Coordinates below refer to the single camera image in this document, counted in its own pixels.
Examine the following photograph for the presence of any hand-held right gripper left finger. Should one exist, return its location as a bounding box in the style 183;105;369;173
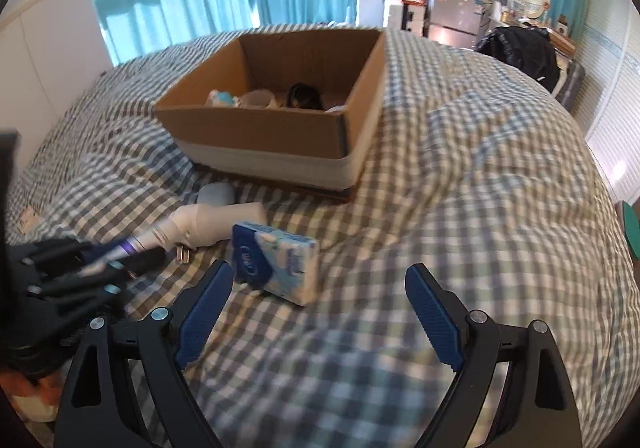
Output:
54;259;235;448

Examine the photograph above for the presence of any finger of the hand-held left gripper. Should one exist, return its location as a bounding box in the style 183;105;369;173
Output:
25;270;128;316
7;238;167;281

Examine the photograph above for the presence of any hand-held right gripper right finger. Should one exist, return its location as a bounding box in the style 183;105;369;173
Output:
404;264;583;448

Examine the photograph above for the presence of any blue white tissue pack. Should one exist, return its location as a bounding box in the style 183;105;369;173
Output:
231;219;321;308

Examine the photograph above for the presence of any white plug-in device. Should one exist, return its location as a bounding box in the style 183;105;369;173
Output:
82;202;269;279

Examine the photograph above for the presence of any cardboard box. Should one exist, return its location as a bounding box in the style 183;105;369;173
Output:
152;27;388;201

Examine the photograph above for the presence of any orange cloth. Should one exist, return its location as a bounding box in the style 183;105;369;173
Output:
9;370;67;425

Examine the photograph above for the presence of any checked blanket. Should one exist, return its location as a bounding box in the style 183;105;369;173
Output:
0;25;640;448

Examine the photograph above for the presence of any grey round pebble-shaped object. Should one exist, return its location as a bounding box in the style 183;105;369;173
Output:
196;182;237;205

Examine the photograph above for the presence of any green round stool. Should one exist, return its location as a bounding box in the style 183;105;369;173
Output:
617;200;640;260

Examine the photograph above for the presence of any blue white packet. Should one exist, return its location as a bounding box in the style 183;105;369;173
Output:
204;89;242;108

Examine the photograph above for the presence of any white plastic item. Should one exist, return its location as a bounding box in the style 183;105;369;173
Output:
240;88;281;109

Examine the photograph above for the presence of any grey suitcase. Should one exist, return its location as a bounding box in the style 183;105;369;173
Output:
554;60;586;105

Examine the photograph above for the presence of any black bag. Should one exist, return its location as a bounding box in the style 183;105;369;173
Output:
475;25;564;90

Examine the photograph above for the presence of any white appliance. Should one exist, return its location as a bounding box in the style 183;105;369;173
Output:
383;0;431;32

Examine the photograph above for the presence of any black cable bundle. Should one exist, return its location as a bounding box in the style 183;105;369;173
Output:
286;82;325;111

